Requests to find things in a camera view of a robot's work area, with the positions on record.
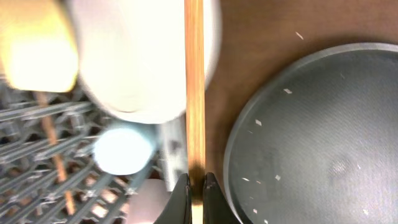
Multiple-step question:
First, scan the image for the blue cup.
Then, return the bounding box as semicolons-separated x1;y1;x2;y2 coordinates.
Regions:
93;122;157;175

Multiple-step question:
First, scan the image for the pink cup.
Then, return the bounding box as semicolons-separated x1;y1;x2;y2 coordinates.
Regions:
126;179;170;224

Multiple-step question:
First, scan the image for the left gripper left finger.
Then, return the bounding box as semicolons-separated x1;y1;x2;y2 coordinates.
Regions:
154;174;192;224

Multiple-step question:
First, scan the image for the wooden chopstick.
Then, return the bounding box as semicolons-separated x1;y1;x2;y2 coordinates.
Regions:
34;91;77;216
184;0;206;224

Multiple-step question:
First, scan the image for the round black tray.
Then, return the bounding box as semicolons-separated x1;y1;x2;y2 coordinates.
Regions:
223;42;397;224

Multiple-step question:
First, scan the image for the grey dishwasher rack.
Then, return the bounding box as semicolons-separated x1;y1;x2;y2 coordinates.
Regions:
0;74;189;224

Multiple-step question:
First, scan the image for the white plate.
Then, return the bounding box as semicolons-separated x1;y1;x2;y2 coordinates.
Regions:
63;0;223;124

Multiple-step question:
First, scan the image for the yellow bowl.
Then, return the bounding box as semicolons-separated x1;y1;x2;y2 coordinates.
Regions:
1;0;78;93

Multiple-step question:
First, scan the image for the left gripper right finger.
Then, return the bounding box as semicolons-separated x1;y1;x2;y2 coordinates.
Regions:
203;172;240;224

